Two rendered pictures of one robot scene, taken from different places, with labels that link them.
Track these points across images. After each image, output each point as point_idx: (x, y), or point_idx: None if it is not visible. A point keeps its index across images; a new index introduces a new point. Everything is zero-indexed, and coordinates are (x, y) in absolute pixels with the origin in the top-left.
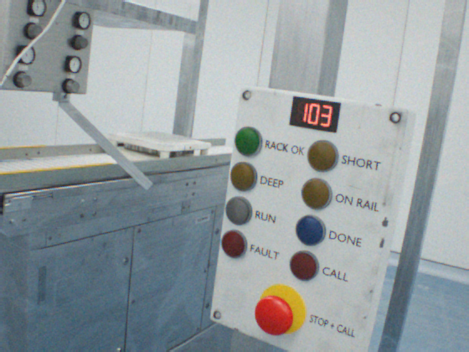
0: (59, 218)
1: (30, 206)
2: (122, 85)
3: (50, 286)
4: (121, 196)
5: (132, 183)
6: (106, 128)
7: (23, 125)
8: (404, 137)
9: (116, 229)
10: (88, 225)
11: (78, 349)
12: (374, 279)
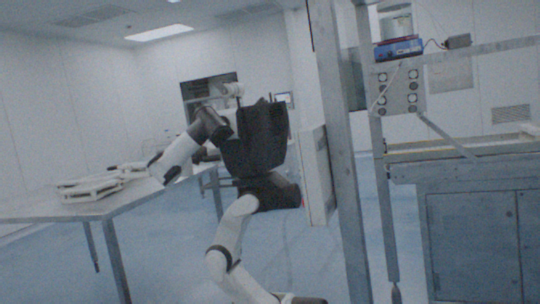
0: (427, 178)
1: (405, 170)
2: None
3: (437, 216)
4: (480, 167)
5: (491, 160)
6: None
7: None
8: (296, 141)
9: (492, 190)
10: (461, 184)
11: (468, 263)
12: (302, 190)
